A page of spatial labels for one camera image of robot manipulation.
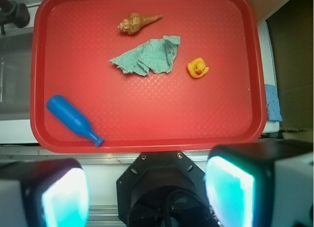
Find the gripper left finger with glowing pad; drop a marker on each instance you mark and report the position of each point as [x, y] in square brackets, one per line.
[51, 193]

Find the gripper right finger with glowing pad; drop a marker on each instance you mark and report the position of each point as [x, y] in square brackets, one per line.
[269, 183]

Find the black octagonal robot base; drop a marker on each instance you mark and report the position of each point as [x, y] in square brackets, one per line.
[163, 189]

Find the blue plastic bottle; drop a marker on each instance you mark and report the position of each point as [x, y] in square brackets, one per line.
[73, 119]

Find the blue sponge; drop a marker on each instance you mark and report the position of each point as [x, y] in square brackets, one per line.
[272, 104]

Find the red plastic tray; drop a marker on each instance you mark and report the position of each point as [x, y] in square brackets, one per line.
[74, 40]

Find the yellow rubber duck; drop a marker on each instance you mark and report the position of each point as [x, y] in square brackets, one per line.
[197, 68]

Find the teal crumpled cloth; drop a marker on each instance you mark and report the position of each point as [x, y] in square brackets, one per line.
[156, 55]

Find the black clamp knob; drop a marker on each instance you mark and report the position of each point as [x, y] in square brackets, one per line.
[13, 13]

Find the brown spiral seashell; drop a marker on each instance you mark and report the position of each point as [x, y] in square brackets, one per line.
[135, 22]

